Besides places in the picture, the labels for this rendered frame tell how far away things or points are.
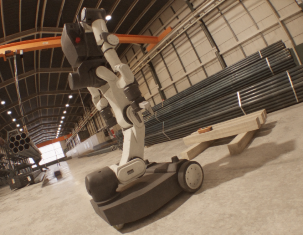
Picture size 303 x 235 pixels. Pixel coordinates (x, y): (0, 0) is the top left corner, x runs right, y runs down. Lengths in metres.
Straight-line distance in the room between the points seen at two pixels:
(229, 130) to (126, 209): 1.28
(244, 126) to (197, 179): 0.81
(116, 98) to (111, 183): 0.53
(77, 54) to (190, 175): 1.05
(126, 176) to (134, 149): 0.20
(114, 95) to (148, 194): 0.66
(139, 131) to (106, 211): 0.54
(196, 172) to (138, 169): 0.37
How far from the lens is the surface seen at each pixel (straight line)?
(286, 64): 2.77
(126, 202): 0.92
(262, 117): 1.81
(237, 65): 3.42
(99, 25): 1.11
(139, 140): 1.11
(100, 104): 1.31
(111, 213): 0.93
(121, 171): 0.99
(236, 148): 1.48
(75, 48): 1.16
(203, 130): 1.96
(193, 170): 1.08
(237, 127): 1.73
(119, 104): 1.11
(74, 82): 1.08
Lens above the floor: 0.49
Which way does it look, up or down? 3 degrees up
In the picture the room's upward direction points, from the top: 21 degrees counter-clockwise
